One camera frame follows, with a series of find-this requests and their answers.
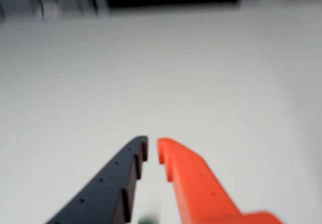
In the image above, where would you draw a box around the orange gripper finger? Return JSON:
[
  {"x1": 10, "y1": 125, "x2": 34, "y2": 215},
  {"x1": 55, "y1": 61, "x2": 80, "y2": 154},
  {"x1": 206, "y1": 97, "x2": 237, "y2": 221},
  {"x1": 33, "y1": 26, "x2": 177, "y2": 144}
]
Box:
[{"x1": 156, "y1": 137, "x2": 285, "y2": 224}]

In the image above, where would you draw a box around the green marker with black label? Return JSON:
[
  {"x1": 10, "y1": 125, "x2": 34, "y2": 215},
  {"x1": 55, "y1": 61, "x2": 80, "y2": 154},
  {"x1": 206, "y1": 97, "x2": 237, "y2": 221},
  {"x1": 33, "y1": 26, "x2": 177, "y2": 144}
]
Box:
[{"x1": 137, "y1": 215, "x2": 159, "y2": 224}]

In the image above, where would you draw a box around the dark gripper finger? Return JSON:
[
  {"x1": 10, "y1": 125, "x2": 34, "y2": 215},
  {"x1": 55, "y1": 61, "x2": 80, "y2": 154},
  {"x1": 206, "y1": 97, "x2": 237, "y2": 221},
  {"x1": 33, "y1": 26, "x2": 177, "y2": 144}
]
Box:
[{"x1": 46, "y1": 135, "x2": 149, "y2": 224}]

